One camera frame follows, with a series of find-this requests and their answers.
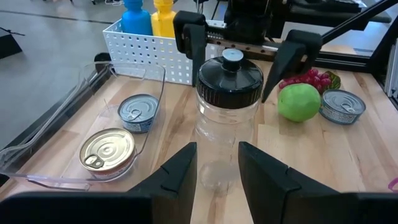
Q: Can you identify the silver tuna can blue label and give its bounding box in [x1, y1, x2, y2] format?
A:
[117, 93, 160, 134]
[319, 89, 367, 126]

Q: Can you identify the white perforated basket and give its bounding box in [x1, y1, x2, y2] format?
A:
[102, 18, 228, 86]

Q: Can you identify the clear plastic bin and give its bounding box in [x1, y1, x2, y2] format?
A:
[0, 61, 166, 191]

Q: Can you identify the blue plastic bottle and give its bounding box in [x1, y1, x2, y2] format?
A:
[120, 0, 154, 36]

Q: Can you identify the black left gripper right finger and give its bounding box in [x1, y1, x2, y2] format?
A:
[238, 141, 302, 224]

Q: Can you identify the green apple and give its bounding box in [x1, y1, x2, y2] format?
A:
[277, 83, 322, 123]

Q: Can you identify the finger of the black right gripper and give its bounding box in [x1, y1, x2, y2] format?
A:
[183, 24, 208, 88]
[262, 43, 309, 103]

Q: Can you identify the clear bottle black lid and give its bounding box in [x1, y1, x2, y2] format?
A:
[194, 48, 264, 195]

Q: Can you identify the yellow plastic bottle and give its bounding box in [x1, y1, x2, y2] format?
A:
[150, 0, 177, 39]

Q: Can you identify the gold-lid can red label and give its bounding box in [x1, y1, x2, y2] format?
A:
[79, 128, 137, 180]

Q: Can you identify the red grape bunch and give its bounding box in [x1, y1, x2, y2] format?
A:
[278, 68, 342, 94]

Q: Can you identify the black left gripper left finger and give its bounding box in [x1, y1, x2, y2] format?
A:
[127, 142, 198, 224]

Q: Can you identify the black box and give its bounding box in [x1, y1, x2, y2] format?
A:
[0, 27, 23, 60]

